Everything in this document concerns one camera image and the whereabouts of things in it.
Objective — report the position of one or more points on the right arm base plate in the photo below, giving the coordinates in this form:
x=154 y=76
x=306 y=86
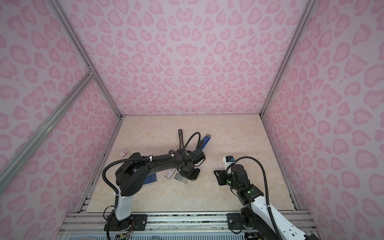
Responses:
x=241 y=221

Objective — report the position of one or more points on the aluminium corner frame post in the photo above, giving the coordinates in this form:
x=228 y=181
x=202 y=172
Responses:
x=304 y=19
x=80 y=47

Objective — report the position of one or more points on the blue stapler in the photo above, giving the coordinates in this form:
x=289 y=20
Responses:
x=204 y=141

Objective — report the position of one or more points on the small red white staple box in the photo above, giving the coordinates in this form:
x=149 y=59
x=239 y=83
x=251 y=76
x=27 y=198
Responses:
x=124 y=153

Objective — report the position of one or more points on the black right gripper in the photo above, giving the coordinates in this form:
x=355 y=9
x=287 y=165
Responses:
x=221 y=176

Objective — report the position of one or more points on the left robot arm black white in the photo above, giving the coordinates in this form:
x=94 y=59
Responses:
x=131 y=175

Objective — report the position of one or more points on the aluminium corner frame post right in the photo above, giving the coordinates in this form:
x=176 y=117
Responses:
x=304 y=19

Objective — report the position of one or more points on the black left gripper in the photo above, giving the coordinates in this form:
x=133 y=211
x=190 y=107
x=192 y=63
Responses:
x=194 y=177

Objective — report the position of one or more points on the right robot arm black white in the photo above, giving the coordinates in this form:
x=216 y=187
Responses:
x=257 y=213

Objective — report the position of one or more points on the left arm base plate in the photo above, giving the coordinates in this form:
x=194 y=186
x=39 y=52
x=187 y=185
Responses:
x=131 y=223

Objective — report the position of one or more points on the blue notebook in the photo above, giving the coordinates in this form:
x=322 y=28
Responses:
x=150 y=179

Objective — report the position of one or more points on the aluminium front rail frame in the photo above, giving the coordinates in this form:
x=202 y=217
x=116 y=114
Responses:
x=162 y=222

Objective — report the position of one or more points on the aluminium diagonal frame bar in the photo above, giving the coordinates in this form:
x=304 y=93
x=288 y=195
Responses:
x=21 y=157

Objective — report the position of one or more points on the aluminium corner frame post left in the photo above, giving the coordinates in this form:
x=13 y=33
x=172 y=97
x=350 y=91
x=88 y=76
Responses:
x=80 y=47

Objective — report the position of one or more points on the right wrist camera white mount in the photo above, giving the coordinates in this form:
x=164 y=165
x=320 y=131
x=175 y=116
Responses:
x=228 y=160

